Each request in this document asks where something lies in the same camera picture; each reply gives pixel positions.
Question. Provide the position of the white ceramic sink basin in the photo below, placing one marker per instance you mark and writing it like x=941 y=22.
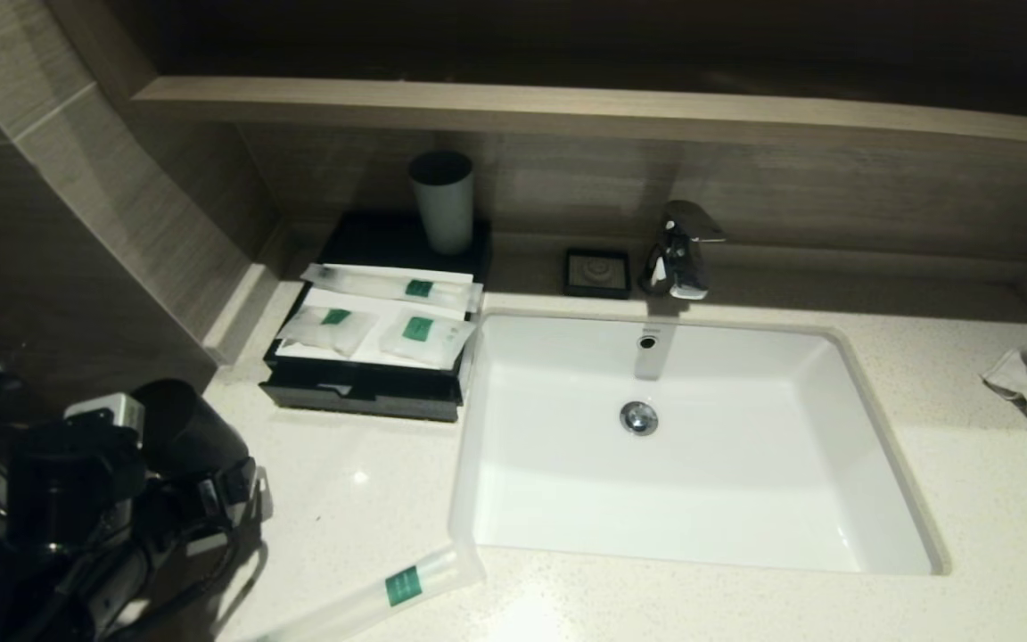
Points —
x=701 y=499

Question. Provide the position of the crumpled small packet green label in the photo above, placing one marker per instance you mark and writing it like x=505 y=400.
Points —
x=326 y=332

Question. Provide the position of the white cup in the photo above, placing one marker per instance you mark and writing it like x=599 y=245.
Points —
x=444 y=214

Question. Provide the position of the chrome sink faucet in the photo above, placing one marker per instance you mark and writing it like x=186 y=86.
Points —
x=683 y=259

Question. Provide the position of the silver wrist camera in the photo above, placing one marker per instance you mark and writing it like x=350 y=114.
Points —
x=108 y=410

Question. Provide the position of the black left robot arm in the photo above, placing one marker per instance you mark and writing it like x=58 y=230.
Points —
x=59 y=490

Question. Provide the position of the chrome sink drain plug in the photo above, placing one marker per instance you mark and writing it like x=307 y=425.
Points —
x=639 y=418

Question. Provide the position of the long clear packet green label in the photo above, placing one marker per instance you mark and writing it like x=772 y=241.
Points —
x=406 y=584
x=389 y=287

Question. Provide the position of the black amenity tray with packets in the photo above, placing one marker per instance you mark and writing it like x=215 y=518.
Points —
x=362 y=403

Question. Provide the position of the black square soap dish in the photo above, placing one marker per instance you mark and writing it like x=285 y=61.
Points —
x=597 y=272

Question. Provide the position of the flat small packet green label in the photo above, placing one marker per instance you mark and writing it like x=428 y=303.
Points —
x=424 y=343

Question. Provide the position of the wooden wall shelf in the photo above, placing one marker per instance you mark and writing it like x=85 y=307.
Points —
x=567 y=107

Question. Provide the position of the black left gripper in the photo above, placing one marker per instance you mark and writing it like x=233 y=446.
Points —
x=210 y=513

